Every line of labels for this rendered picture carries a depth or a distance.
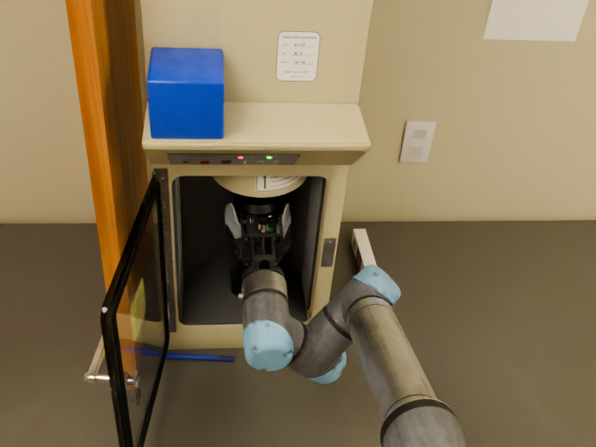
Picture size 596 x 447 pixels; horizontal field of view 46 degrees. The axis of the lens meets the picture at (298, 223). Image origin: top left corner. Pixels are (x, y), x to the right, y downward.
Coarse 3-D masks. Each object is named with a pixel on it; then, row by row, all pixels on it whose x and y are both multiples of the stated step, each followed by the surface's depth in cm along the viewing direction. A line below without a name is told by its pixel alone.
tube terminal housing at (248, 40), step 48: (144, 0) 95; (192, 0) 96; (240, 0) 96; (288, 0) 97; (336, 0) 98; (144, 48) 99; (240, 48) 101; (336, 48) 102; (240, 96) 106; (288, 96) 106; (336, 96) 107; (336, 192) 119; (336, 240) 126; (192, 336) 139; (240, 336) 140
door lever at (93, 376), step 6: (102, 336) 108; (102, 342) 107; (102, 348) 106; (96, 354) 105; (102, 354) 105; (96, 360) 104; (102, 360) 105; (90, 366) 103; (96, 366) 104; (102, 366) 105; (90, 372) 103; (96, 372) 103; (84, 378) 102; (90, 378) 102; (96, 378) 102; (102, 378) 102; (108, 378) 102
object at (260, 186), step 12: (216, 180) 122; (228, 180) 120; (240, 180) 119; (252, 180) 119; (264, 180) 119; (276, 180) 120; (288, 180) 121; (300, 180) 123; (240, 192) 120; (252, 192) 120; (264, 192) 120; (276, 192) 120
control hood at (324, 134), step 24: (240, 120) 102; (264, 120) 103; (288, 120) 103; (312, 120) 104; (336, 120) 104; (360, 120) 105; (144, 144) 96; (168, 144) 96; (192, 144) 97; (216, 144) 97; (240, 144) 98; (264, 144) 98; (288, 144) 99; (312, 144) 99; (336, 144) 99; (360, 144) 100
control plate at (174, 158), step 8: (176, 160) 105; (184, 160) 105; (192, 160) 105; (200, 160) 105; (208, 160) 105; (216, 160) 105; (224, 160) 105; (232, 160) 106; (240, 160) 106; (248, 160) 106; (256, 160) 106; (264, 160) 106; (272, 160) 106; (280, 160) 106; (288, 160) 106; (296, 160) 107
